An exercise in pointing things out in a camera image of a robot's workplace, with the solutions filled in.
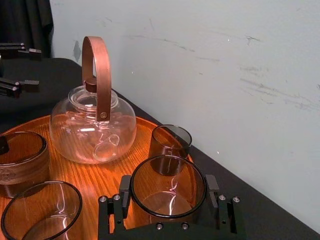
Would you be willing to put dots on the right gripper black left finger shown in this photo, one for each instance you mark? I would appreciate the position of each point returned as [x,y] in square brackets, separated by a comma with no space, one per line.
[112,212]

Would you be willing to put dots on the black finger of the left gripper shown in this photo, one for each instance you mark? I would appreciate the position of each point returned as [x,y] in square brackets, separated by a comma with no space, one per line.
[27,85]
[27,53]

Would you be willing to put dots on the glass jar with wooden sleeve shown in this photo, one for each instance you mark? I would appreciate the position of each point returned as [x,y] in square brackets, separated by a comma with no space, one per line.
[22,165]

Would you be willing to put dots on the smoky drinking glass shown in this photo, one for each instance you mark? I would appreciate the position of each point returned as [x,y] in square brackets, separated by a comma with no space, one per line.
[172,200]
[165,150]
[37,215]

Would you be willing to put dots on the black curtain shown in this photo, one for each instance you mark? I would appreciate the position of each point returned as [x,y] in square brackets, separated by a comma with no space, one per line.
[22,22]

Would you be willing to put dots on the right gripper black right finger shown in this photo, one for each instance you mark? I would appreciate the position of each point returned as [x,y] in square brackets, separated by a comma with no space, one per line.
[228,215]

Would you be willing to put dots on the glass lid with brown knob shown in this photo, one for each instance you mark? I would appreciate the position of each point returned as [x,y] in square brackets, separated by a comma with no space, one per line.
[86,100]

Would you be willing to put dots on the round orange wooden tray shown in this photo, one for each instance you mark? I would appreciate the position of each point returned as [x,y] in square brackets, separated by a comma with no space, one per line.
[105,175]

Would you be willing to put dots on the black table cloth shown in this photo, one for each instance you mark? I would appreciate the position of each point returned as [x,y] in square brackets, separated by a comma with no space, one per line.
[262,215]

